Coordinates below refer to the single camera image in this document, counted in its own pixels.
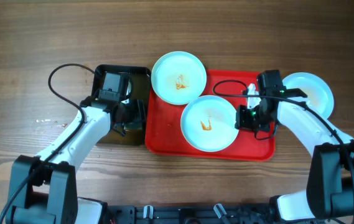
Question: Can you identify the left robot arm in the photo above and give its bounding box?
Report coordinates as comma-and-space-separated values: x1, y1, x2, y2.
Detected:
0, 96, 146, 223

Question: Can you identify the white plate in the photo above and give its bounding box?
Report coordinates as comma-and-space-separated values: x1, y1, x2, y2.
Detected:
180, 95, 238, 152
151, 51, 207, 105
282, 72, 335, 119

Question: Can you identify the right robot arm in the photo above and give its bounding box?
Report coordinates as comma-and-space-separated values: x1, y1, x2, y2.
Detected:
235, 97, 354, 223

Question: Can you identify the black water tray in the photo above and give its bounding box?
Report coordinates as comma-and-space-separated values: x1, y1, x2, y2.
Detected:
88, 65, 151, 146

